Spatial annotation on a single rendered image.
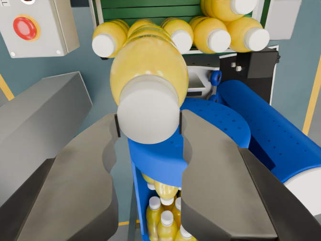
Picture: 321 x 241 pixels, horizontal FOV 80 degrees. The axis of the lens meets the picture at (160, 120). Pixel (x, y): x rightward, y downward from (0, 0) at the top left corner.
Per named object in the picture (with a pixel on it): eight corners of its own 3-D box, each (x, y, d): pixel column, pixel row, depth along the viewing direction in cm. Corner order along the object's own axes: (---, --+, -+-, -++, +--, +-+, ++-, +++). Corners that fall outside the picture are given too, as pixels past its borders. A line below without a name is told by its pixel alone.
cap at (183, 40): (165, 41, 37) (166, 43, 36) (181, 26, 36) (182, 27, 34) (179, 56, 39) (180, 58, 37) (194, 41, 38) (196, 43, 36)
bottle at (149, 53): (173, 72, 31) (197, 145, 15) (129, 73, 31) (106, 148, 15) (174, 23, 27) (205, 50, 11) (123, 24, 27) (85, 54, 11)
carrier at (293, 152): (234, 71, 137) (203, 97, 146) (336, 150, 62) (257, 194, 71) (254, 97, 148) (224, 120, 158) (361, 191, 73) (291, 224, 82)
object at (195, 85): (161, 81, 58) (164, 98, 47) (161, 73, 57) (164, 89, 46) (195, 80, 58) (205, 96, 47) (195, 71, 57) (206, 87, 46)
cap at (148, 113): (176, 127, 14) (179, 142, 13) (124, 129, 14) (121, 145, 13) (177, 76, 12) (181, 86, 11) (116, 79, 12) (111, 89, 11)
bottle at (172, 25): (153, 30, 53) (154, 41, 37) (172, 10, 51) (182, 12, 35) (170, 49, 56) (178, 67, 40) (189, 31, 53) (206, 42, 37)
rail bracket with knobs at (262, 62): (226, 69, 60) (239, 80, 51) (229, 44, 56) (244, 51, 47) (257, 67, 60) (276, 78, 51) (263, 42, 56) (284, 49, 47)
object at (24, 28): (21, 39, 35) (17, 40, 34) (12, 16, 33) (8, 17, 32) (41, 38, 35) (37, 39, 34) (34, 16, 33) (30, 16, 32)
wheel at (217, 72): (208, 87, 54) (215, 88, 53) (210, 71, 52) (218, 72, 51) (215, 82, 57) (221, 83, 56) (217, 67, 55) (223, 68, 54)
